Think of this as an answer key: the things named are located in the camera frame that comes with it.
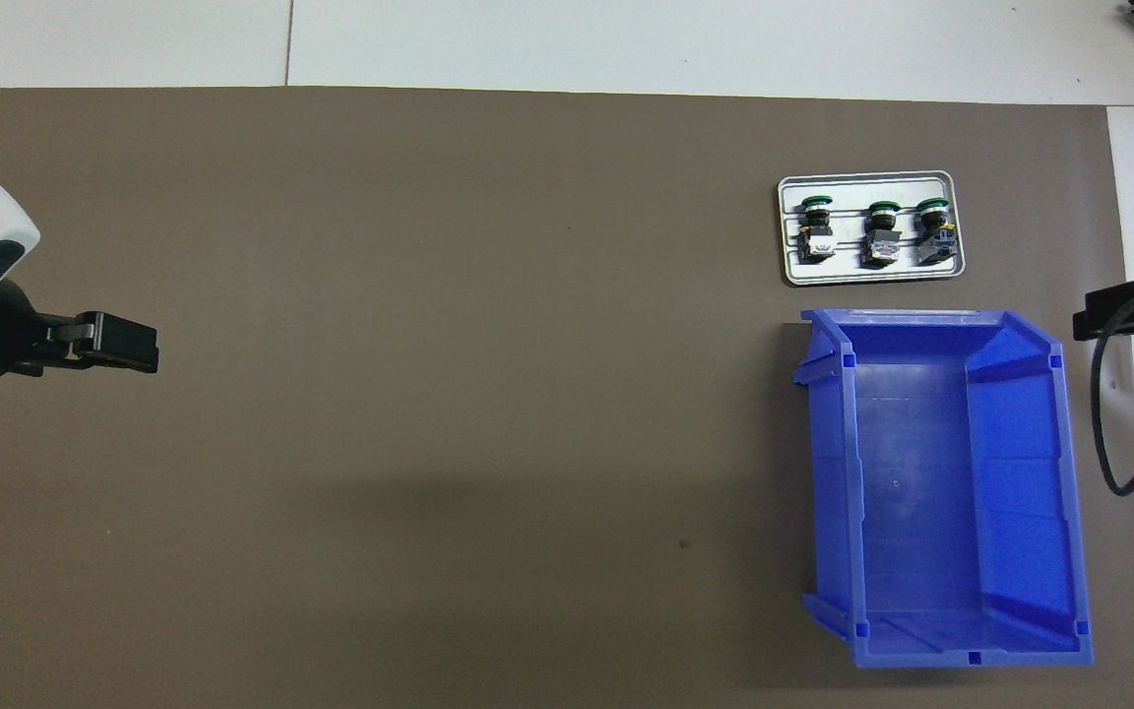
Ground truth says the green push button switch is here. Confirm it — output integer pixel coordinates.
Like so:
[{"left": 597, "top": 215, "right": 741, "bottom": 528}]
[
  {"left": 860, "top": 200, "right": 904, "bottom": 271},
  {"left": 795, "top": 195, "right": 837, "bottom": 265},
  {"left": 913, "top": 197, "right": 958, "bottom": 269}
]

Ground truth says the grey metal tray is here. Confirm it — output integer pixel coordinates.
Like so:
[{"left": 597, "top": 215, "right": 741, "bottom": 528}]
[{"left": 777, "top": 170, "right": 967, "bottom": 289}]

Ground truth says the brown table mat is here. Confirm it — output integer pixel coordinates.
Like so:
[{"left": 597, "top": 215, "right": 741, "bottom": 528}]
[{"left": 0, "top": 86, "right": 1134, "bottom": 709}]

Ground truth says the blue plastic storage bin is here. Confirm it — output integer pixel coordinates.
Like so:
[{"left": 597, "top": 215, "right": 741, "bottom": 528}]
[{"left": 791, "top": 307, "right": 1096, "bottom": 671}]

